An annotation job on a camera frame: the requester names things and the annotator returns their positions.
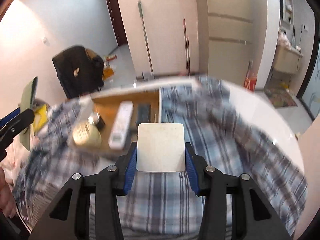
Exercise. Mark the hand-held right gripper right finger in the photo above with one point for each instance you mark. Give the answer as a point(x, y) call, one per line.
point(191, 170)

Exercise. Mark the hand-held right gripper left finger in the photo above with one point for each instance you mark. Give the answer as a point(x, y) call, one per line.
point(131, 167)

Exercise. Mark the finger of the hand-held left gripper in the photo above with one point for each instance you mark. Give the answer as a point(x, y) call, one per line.
point(10, 117)
point(22, 121)

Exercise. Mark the green card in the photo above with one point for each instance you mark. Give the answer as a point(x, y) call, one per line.
point(28, 92)

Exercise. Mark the white square tile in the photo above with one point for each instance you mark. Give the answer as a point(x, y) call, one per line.
point(161, 147)

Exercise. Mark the white remote control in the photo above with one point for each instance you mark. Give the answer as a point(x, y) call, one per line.
point(121, 125)

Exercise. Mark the grey box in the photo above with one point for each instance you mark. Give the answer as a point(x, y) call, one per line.
point(143, 112)

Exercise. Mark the shallow cardboard box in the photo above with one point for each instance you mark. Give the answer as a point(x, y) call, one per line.
point(107, 107)

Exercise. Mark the person's left hand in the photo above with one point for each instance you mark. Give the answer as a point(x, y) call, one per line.
point(6, 195)

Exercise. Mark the yellow bag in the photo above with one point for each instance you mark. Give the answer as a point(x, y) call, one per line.
point(41, 117)

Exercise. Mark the white plastic bag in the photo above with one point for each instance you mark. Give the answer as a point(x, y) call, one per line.
point(17, 160)

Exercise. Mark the blue plaid blanket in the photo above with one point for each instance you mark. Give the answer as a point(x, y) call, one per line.
point(212, 130)

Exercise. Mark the small black box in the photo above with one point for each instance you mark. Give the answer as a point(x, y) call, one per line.
point(100, 122)

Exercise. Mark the round cream tin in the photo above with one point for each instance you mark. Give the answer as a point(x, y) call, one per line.
point(86, 133)

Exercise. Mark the black bag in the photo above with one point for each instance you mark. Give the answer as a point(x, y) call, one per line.
point(72, 80)

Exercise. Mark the orange bag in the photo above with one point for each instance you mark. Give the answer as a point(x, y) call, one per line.
point(108, 71)

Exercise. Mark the red paper bag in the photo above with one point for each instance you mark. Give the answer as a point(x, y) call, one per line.
point(250, 80)

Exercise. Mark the patterned floor mat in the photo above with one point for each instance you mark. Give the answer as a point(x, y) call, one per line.
point(281, 97)

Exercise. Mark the red stick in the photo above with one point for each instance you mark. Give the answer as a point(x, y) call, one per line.
point(186, 45)

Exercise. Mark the brown door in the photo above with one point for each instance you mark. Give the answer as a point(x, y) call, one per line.
point(116, 20)

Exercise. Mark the cream counter cabinet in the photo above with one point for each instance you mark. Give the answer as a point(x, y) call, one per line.
point(287, 57)

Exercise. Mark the dark-framed glass door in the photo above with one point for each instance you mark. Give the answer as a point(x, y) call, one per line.
point(310, 80)

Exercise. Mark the white wardrobe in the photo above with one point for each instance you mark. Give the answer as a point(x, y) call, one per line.
point(230, 17)

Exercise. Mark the white wall switch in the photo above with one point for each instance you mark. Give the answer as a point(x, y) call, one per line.
point(45, 40)

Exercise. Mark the wall shelf niche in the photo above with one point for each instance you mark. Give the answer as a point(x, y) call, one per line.
point(288, 7)

